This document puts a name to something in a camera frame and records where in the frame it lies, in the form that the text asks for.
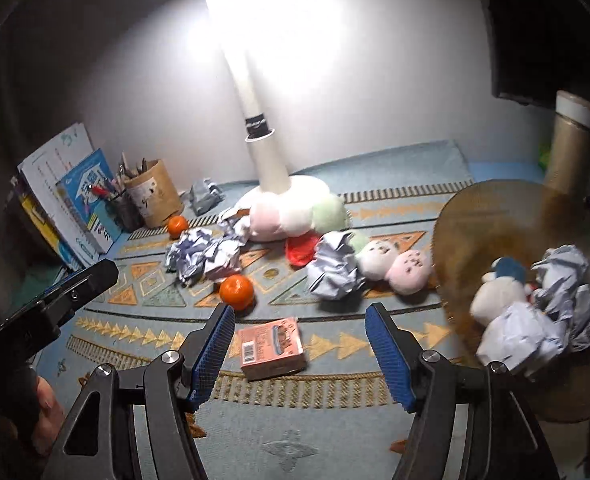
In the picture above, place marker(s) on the white desk lamp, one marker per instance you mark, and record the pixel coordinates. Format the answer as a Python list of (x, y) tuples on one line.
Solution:
[(261, 141)]

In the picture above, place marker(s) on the person left hand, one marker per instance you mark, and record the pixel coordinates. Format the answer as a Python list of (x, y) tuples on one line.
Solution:
[(50, 420)]

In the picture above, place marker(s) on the pink capybara card box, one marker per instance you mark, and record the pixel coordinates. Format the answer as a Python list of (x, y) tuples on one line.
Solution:
[(271, 350)]

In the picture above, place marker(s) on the red snack bag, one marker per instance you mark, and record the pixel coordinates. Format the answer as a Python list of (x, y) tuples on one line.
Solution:
[(300, 250)]

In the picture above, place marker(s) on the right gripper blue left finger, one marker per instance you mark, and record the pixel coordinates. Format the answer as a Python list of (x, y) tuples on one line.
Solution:
[(211, 347)]

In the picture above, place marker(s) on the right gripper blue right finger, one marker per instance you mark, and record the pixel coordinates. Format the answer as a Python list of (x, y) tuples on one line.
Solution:
[(386, 340)]

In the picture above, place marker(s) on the gold thermos bottle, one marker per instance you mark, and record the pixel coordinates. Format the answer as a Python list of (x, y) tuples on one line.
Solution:
[(568, 167)]

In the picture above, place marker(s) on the patterned blue woven mat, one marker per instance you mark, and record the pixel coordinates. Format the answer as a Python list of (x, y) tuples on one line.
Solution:
[(335, 419)]

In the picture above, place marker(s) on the three face dango plush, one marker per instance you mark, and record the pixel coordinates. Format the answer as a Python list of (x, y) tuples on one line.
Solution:
[(406, 271)]

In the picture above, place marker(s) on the pink white green dango plush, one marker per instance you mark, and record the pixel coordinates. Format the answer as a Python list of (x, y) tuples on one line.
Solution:
[(276, 217)]

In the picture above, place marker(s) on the black mesh pen cup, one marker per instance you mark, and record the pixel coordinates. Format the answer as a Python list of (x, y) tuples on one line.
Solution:
[(125, 212)]

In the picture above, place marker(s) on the white paper booklets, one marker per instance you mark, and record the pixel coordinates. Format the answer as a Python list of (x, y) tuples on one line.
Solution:
[(43, 169)]

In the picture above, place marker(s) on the brown wicker basket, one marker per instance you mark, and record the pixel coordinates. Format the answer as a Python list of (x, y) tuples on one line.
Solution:
[(485, 243)]

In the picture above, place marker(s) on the blue cover workbook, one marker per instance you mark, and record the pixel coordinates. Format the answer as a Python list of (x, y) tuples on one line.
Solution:
[(84, 191)]

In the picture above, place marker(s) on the paper ball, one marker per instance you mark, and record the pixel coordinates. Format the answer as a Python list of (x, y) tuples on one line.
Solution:
[(563, 294), (204, 195)]

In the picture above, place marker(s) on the black monitor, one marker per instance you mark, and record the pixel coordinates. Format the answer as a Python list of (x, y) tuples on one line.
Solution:
[(538, 48)]

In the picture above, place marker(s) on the paper ball front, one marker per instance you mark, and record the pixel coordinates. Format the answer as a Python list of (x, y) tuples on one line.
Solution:
[(563, 294)]

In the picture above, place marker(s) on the brown cardboard pen cylinder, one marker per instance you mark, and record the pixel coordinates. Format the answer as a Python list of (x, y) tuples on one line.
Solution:
[(154, 195)]

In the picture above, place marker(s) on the large grid paper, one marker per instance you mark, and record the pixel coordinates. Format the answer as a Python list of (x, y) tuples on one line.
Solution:
[(523, 338)]

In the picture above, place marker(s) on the crumpled paper pile centre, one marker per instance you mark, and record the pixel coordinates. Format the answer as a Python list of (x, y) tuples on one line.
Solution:
[(201, 253)]

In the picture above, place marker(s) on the grey blue shark plush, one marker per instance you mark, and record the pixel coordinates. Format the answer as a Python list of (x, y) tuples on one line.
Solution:
[(502, 285)]

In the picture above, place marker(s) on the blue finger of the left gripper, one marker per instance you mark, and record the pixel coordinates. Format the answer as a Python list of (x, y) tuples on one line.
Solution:
[(80, 288)]

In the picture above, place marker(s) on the orange tangerine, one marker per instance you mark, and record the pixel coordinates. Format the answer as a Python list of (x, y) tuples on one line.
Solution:
[(176, 225), (237, 291)]

